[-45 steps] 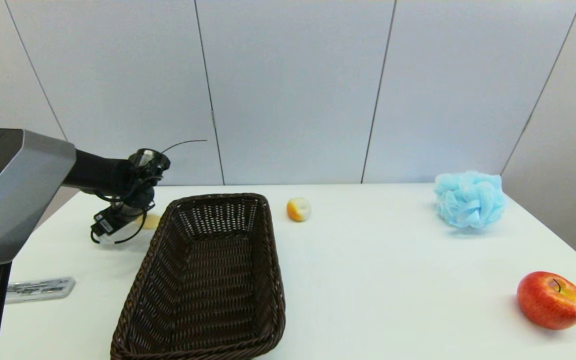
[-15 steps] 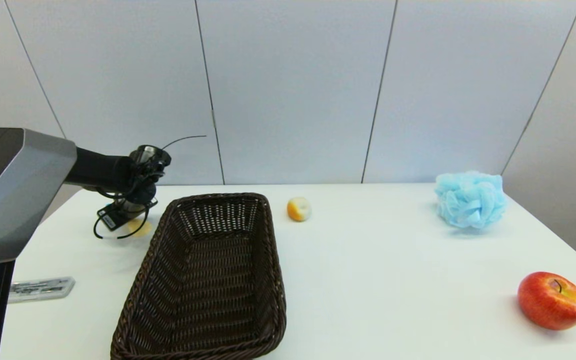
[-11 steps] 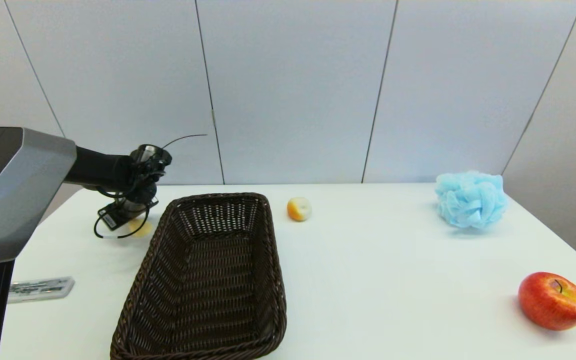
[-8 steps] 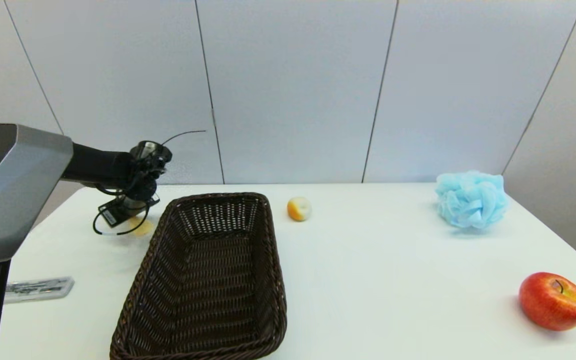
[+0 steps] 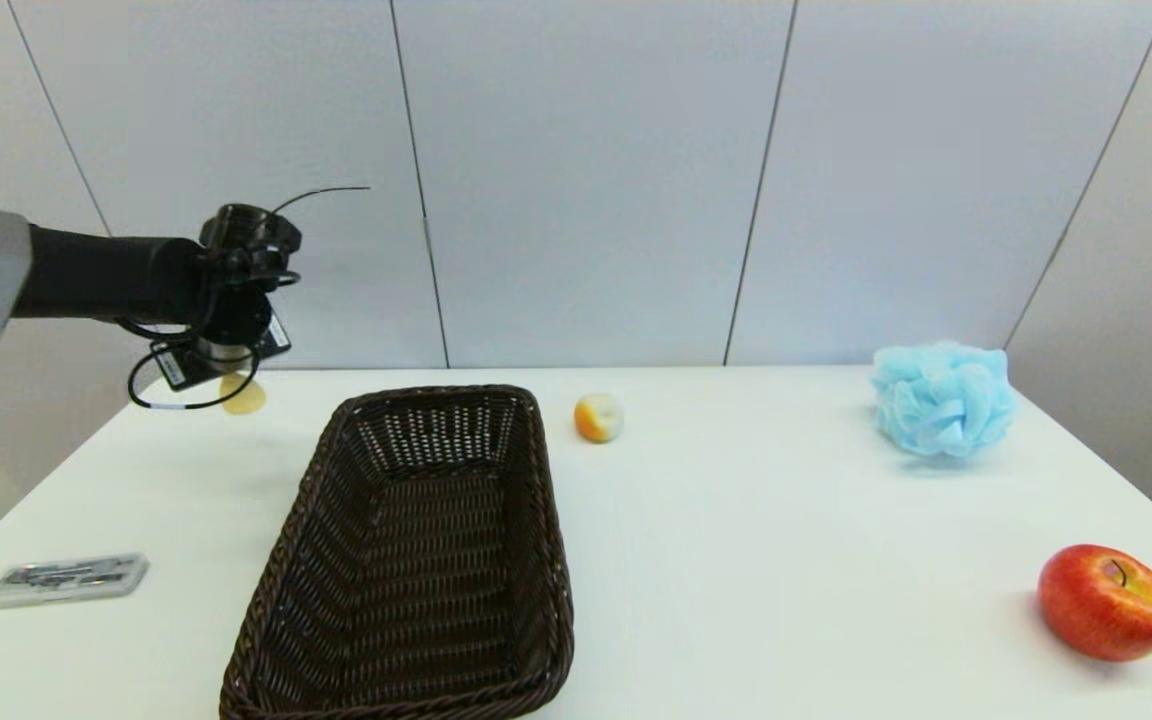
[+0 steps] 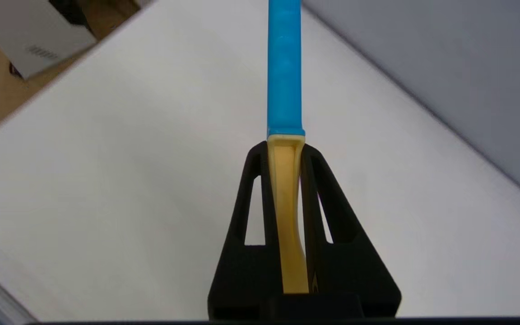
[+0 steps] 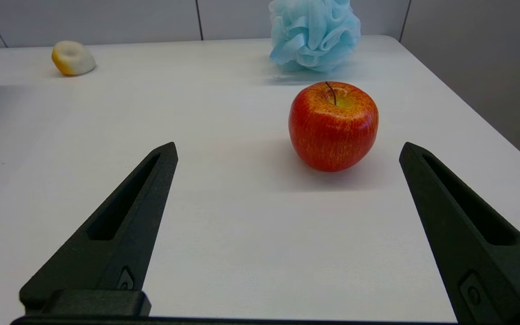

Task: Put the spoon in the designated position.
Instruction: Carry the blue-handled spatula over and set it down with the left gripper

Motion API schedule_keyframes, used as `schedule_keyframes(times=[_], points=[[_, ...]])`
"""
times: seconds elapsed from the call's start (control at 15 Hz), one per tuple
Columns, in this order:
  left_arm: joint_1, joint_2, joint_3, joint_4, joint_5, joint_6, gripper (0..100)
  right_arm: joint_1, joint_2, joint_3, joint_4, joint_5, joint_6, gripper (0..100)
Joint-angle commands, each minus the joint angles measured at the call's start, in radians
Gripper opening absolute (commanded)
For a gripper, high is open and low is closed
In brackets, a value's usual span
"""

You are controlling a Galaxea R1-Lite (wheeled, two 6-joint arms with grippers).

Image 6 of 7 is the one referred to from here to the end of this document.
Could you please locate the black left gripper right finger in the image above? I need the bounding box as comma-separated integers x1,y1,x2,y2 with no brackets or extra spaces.
300,144,402,317

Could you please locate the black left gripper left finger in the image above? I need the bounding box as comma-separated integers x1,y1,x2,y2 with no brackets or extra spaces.
208,141,284,320

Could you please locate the yellow spoon with blue handle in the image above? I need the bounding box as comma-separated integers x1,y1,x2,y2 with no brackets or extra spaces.
267,0,310,294

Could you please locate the white box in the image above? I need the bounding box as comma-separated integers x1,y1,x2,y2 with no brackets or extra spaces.
0,0,98,81

